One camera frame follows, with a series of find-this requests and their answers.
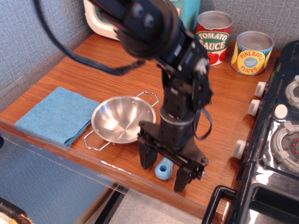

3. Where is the orange fuzzy object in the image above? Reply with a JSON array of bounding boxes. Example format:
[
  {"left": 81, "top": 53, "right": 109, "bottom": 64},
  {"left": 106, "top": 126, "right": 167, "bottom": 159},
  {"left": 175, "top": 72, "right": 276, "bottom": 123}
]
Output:
[{"left": 8, "top": 213, "right": 33, "bottom": 224}]

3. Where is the black toy stove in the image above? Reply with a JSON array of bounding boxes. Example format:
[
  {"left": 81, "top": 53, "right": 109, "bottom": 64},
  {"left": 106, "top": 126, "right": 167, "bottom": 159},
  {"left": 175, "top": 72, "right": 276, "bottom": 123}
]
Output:
[{"left": 202, "top": 41, "right": 299, "bottom": 224}]

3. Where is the pineapple slices can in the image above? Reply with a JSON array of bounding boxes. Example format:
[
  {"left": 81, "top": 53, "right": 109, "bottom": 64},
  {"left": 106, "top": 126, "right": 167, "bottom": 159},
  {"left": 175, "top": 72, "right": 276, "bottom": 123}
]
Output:
[{"left": 231, "top": 31, "right": 274, "bottom": 76}]

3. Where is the teal toy microwave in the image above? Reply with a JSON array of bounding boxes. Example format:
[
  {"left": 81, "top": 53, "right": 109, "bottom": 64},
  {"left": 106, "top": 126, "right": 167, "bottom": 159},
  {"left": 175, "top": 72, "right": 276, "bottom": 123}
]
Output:
[{"left": 83, "top": 0, "right": 201, "bottom": 40}]

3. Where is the blue and grey toy spoon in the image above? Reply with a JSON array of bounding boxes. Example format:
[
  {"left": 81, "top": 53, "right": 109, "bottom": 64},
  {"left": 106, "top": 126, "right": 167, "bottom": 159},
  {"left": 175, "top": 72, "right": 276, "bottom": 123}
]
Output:
[{"left": 155, "top": 157, "right": 174, "bottom": 181}]

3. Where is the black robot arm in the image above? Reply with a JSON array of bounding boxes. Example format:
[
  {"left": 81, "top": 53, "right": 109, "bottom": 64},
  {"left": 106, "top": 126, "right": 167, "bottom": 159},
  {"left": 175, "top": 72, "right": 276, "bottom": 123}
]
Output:
[{"left": 93, "top": 0, "right": 213, "bottom": 192}]

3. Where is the folded blue cloth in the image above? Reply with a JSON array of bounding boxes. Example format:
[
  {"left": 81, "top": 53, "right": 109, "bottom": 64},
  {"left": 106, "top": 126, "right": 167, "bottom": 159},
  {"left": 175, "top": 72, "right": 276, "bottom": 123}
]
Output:
[{"left": 15, "top": 87, "right": 100, "bottom": 147}]

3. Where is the steel bowl with handles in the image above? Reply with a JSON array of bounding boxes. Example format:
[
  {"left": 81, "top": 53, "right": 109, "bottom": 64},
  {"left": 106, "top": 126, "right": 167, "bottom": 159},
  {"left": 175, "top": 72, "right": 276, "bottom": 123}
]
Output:
[{"left": 83, "top": 91, "right": 159, "bottom": 151}]

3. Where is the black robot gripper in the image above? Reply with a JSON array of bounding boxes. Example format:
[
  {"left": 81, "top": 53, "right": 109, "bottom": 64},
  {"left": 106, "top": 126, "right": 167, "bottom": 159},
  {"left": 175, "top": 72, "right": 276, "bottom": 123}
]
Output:
[{"left": 138, "top": 118, "right": 209, "bottom": 192}]

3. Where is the tomato sauce can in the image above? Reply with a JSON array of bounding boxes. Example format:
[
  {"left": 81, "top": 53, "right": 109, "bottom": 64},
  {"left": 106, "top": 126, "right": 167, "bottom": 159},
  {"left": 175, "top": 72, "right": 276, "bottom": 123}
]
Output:
[{"left": 196, "top": 11, "right": 233, "bottom": 65}]

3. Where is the white stove knob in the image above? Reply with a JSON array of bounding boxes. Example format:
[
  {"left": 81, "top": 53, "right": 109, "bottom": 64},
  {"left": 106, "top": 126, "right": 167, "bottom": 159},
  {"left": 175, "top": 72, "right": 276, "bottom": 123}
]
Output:
[
  {"left": 233, "top": 140, "right": 247, "bottom": 160},
  {"left": 248, "top": 99, "right": 260, "bottom": 117},
  {"left": 255, "top": 82, "right": 267, "bottom": 98}
]

